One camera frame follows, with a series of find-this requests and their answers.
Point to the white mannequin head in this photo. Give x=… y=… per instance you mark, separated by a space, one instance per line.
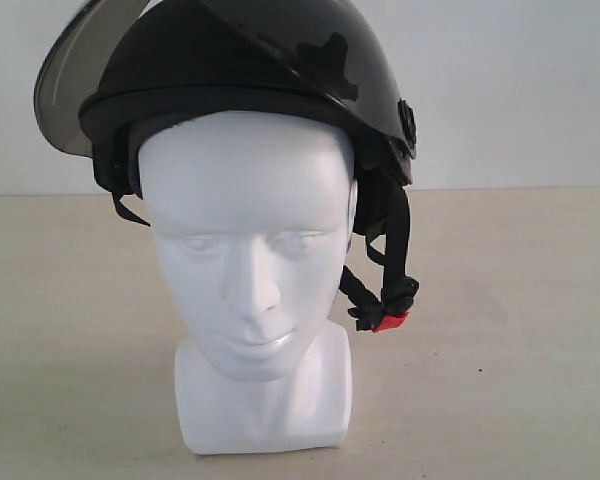
x=252 y=216

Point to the black helmet with tinted visor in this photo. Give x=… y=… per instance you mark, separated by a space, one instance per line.
x=121 y=69

